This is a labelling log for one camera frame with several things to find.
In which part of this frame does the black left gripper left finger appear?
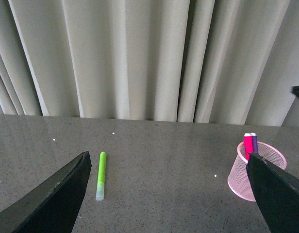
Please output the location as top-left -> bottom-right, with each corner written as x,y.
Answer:
0,151 -> 91,233

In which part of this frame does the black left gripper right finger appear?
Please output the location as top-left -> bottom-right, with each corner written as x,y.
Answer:
246,152 -> 299,233

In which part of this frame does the purple marker pen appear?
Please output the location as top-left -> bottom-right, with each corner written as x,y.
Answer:
250,133 -> 258,154

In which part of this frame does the pink marker pen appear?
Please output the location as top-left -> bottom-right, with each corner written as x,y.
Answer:
244,133 -> 253,160

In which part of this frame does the pink mesh pen cup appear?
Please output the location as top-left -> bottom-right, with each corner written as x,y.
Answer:
227,141 -> 287,202

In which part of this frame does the green marker pen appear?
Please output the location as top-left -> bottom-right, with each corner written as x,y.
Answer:
96,152 -> 107,201

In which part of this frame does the white pleated curtain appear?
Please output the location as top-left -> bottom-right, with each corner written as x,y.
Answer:
0,0 -> 299,127

